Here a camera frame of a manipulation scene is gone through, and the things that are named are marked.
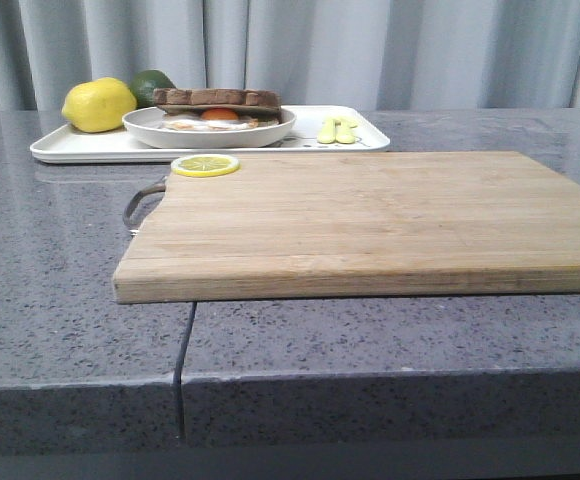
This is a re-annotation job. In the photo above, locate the white round plate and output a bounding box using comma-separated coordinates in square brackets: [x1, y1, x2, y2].
[123, 107, 296, 149]

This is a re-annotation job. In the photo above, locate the bread slice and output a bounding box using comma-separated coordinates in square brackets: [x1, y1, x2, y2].
[247, 114, 283, 128]
[153, 88, 281, 115]

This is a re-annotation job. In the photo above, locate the wooden cutting board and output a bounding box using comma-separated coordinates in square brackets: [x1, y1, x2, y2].
[113, 151, 580, 303]

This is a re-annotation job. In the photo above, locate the yellow plastic fork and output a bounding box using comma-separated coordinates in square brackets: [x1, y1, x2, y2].
[316, 116, 341, 144]

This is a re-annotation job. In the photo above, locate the fried egg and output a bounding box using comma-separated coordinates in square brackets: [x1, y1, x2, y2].
[161, 108, 260, 132]

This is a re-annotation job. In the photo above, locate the grey curtain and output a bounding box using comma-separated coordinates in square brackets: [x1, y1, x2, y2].
[0, 1, 580, 110]

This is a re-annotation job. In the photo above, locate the green lime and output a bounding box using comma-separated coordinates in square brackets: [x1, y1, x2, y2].
[129, 69, 175, 109]

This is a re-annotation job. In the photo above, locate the yellow lemon slice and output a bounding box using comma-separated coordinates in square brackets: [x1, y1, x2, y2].
[170, 154, 240, 178]

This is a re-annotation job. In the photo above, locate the white bear tray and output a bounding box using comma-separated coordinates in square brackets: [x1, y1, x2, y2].
[30, 105, 390, 164]

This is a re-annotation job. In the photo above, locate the yellow plastic knife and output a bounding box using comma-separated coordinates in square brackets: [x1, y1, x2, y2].
[335, 117, 357, 145]

